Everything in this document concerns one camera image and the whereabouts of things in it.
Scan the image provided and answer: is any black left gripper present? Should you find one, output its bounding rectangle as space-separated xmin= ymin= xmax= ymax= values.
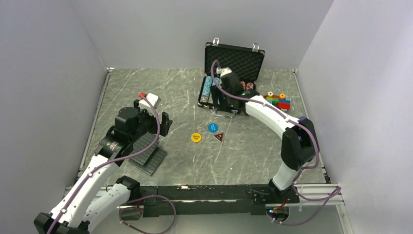
xmin=129 ymin=100 xmax=172 ymax=143

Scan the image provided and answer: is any blue small blind button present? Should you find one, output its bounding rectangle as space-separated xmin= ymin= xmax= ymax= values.
xmin=208 ymin=123 xmax=219 ymax=133

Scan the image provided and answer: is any yellow big blind button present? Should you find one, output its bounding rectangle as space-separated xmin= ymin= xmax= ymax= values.
xmin=190 ymin=133 xmax=202 ymax=143

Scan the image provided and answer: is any black triangular all-in marker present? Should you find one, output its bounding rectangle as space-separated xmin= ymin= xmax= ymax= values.
xmin=214 ymin=132 xmax=225 ymax=143

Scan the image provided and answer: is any black poker chip case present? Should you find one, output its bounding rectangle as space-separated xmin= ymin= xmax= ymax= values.
xmin=197 ymin=38 xmax=265 ymax=118

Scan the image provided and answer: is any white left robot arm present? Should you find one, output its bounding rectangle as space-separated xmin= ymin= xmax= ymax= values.
xmin=34 ymin=93 xmax=172 ymax=234

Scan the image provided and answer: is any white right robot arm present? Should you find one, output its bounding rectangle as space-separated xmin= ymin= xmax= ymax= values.
xmin=212 ymin=72 xmax=319 ymax=203

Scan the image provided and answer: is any blue and grey chip stack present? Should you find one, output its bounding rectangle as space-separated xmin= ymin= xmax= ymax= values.
xmin=200 ymin=76 xmax=213 ymax=104

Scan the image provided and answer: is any green and grey chip stack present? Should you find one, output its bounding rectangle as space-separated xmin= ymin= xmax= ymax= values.
xmin=210 ymin=78 xmax=220 ymax=104

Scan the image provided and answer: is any yellow and blue chip stack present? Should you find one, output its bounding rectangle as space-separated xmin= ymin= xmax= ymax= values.
xmin=245 ymin=82 xmax=255 ymax=90

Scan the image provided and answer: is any lower dark grey baseplate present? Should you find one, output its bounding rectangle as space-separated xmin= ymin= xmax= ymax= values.
xmin=129 ymin=147 xmax=167 ymax=176

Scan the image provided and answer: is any colourful toy brick figure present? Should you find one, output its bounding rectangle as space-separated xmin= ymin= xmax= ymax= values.
xmin=264 ymin=92 xmax=291 ymax=112

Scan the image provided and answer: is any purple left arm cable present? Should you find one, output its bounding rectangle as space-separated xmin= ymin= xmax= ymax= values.
xmin=45 ymin=95 xmax=176 ymax=234

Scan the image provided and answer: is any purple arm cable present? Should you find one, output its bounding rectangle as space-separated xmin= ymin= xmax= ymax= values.
xmin=210 ymin=59 xmax=342 ymax=226
xmin=45 ymin=95 xmax=176 ymax=234

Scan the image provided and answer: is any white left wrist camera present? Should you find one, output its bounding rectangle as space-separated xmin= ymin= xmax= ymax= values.
xmin=138 ymin=92 xmax=161 ymax=110

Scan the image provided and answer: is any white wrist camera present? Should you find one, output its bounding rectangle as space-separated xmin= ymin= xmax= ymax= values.
xmin=216 ymin=67 xmax=232 ymax=77
xmin=138 ymin=92 xmax=161 ymax=110

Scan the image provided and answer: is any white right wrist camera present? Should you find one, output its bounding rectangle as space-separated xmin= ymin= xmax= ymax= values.
xmin=216 ymin=67 xmax=232 ymax=77

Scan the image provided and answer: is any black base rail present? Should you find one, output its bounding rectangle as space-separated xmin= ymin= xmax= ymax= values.
xmin=59 ymin=184 xmax=344 ymax=217

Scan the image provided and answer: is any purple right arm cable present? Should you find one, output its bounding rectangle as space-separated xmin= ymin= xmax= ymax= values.
xmin=210 ymin=59 xmax=342 ymax=226

